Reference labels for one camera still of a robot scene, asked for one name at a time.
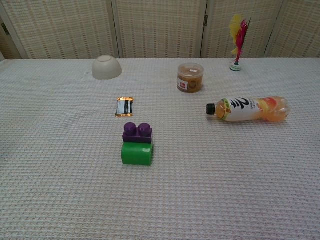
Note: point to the upturned cream ceramic bowl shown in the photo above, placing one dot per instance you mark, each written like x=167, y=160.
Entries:
x=106, y=68

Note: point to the orange juice drink bottle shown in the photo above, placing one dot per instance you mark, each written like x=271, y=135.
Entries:
x=245, y=111

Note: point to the green toy block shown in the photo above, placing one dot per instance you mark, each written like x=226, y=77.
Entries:
x=135, y=155

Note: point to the clear plastic snack jar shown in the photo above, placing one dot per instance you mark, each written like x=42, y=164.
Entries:
x=190, y=80

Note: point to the yellow red feather shuttlecock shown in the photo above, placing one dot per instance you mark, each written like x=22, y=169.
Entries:
x=240, y=37

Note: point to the purple toy block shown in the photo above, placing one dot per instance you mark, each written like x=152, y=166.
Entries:
x=137, y=136

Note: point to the orange black snack packet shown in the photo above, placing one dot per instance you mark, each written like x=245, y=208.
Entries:
x=125, y=107

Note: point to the metal screen hinge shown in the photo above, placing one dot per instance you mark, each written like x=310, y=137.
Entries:
x=206, y=20

